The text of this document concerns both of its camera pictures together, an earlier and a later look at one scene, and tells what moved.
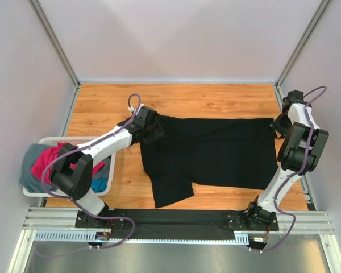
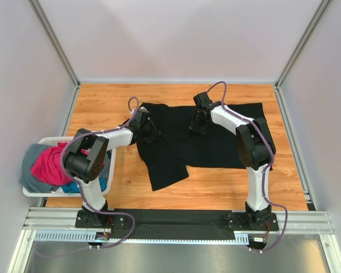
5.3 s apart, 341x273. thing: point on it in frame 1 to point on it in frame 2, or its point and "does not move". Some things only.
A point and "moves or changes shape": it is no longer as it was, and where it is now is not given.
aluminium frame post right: (323, 5) does not move
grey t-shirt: (30, 182) does not move
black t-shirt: (235, 153) moves or changes shape
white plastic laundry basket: (78, 140) does not move
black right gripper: (275, 127) to (193, 126)
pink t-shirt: (45, 155) does not move
